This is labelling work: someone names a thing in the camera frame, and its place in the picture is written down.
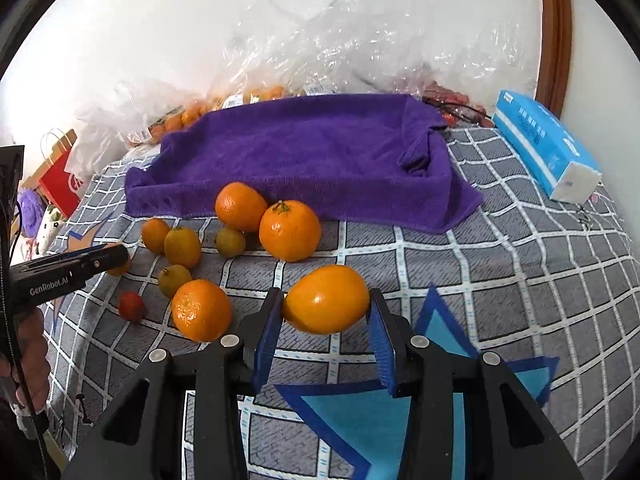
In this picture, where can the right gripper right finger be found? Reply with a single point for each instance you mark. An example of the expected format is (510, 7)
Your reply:
(388, 337)

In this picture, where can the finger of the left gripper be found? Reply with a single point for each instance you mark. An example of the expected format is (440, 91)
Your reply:
(86, 263)

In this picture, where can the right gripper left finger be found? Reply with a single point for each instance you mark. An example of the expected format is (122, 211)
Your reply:
(259, 333)

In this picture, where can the small red fruit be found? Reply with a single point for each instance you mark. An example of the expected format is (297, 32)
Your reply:
(131, 307)

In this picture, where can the large front mandarin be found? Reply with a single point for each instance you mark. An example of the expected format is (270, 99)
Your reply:
(201, 311)

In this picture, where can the small orange kumquat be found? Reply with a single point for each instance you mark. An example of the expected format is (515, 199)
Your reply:
(153, 234)

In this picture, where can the mandarin with green stem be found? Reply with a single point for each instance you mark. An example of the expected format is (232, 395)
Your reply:
(290, 231)

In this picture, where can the bag of red fruits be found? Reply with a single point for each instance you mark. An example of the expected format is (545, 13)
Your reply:
(455, 107)

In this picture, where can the person's left hand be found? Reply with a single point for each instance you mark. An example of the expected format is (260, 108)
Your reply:
(36, 368)

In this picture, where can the greenish kumquat front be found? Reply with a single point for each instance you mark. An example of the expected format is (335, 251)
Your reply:
(172, 278)

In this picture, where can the red paper bag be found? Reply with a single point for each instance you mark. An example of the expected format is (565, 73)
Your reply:
(51, 180)

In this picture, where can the oval orange kumquat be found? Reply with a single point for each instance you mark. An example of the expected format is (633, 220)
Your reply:
(183, 246)

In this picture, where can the yellowish green kumquat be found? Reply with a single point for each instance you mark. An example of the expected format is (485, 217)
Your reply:
(230, 243)

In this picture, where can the mandarin beside stem mandarin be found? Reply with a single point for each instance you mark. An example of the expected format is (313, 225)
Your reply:
(240, 207)

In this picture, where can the patterned grey bedspread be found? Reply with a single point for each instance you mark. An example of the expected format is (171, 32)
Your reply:
(553, 289)

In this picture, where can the purple towel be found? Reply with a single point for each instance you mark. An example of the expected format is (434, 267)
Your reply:
(374, 158)

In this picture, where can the bag of small oranges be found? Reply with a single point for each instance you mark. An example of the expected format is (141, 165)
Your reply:
(169, 109)

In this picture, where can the blue tissue pack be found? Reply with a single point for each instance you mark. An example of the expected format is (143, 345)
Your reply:
(563, 167)

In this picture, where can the clear crumpled plastic bags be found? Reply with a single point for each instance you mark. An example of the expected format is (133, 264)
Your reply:
(348, 48)

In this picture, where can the brown wooden door frame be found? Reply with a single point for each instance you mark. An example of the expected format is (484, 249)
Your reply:
(555, 54)

